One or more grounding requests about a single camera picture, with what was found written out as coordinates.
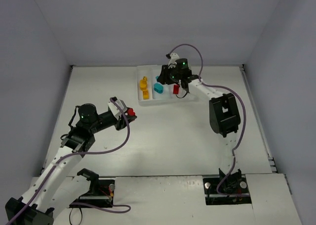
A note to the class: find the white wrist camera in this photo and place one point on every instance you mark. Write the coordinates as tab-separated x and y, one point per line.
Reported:
172	59
117	107

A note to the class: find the white divided sorting tray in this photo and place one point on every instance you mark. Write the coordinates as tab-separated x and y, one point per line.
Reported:
150	92

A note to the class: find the red curved lego brick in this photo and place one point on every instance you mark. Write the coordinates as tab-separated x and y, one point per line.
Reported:
176	89

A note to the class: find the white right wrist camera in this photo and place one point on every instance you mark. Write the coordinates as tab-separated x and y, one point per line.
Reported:
172	59

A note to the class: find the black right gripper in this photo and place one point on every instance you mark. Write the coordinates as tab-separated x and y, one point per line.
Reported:
163	74

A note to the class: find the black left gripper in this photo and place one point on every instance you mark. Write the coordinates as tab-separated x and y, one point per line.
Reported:
122	122

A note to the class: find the yellow curved lego brick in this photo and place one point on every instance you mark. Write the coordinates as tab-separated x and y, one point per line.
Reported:
145	94

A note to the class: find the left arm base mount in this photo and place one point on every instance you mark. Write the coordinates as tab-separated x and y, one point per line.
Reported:
100	193

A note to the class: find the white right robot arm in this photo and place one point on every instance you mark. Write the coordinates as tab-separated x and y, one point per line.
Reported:
224	117

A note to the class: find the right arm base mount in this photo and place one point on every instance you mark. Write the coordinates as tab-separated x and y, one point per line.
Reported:
233	191

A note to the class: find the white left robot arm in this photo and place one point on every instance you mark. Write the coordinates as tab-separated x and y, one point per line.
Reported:
42	203

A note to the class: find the yellow rounded lego brick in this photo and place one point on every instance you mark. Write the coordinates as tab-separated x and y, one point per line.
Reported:
143	85

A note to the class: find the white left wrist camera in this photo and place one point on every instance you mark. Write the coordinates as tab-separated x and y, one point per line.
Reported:
117	107

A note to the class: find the teal rounded lego brick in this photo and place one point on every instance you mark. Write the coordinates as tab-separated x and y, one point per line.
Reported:
158	88

